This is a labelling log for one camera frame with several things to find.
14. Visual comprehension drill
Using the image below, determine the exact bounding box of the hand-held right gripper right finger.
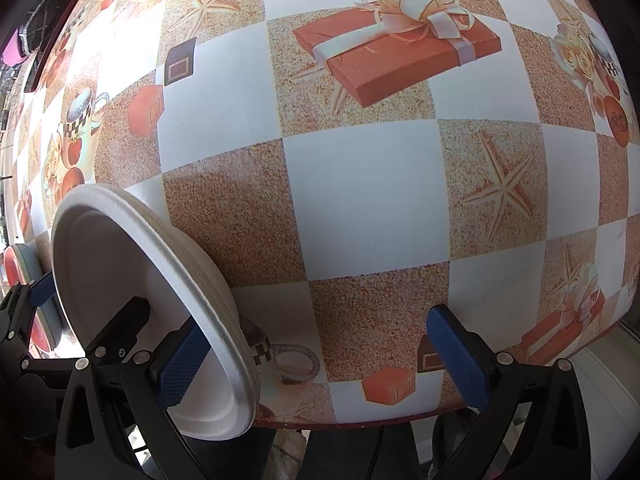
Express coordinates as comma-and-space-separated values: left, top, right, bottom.
426, 304, 593, 480

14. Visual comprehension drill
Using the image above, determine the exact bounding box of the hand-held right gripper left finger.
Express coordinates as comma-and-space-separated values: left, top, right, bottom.
55, 317, 211, 480

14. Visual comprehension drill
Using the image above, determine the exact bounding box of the printed checked tablecloth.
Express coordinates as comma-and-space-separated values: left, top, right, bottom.
0, 0, 640, 428

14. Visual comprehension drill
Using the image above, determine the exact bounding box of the dark checked cloth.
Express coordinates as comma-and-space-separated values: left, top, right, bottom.
25, 0, 86, 56

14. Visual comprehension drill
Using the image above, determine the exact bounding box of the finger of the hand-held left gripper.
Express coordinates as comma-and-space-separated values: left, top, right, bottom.
84, 296, 151, 361
0, 271, 56, 361

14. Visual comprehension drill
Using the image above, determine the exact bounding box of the black shoe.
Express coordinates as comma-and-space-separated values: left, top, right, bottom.
430, 407, 481, 480

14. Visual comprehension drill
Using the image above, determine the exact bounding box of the pink plastic object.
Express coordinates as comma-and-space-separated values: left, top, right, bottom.
0, 25, 43, 68

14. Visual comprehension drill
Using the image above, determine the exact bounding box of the large white paper plate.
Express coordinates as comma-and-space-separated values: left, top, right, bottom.
51, 184, 261, 442

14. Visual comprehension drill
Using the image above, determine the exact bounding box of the pink square plate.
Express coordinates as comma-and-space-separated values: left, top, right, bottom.
2, 242, 63, 356

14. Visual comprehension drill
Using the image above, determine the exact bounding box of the white panel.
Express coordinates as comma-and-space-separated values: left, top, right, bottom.
560, 327, 640, 480

